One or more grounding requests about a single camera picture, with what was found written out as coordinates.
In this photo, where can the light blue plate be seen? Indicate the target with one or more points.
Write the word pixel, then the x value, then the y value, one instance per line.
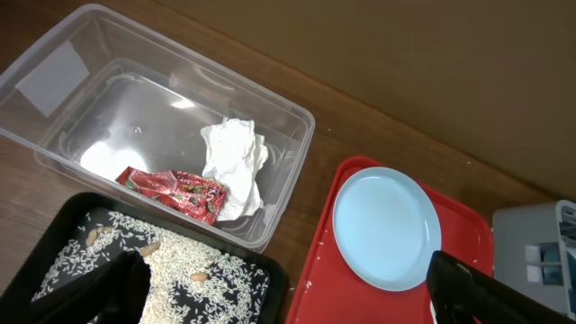
pixel 386 228

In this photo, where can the clear plastic bin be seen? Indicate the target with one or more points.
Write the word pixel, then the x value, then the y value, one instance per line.
pixel 99 93

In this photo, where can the grey dishwasher rack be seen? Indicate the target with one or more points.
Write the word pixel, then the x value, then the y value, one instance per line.
pixel 535 252

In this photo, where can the red snack wrapper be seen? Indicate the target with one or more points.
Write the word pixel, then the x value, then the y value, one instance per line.
pixel 195 196

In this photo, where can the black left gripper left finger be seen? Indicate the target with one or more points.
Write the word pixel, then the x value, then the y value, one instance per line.
pixel 114 293

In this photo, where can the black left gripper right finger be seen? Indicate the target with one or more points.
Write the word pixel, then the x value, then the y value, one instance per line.
pixel 461 294

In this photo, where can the black waste tray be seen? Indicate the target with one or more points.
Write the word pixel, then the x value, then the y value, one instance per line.
pixel 28 279

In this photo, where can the white napkin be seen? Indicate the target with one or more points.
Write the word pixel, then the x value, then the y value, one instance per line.
pixel 234 155

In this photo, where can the food scraps with rice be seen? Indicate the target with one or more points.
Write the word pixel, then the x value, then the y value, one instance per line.
pixel 191 282

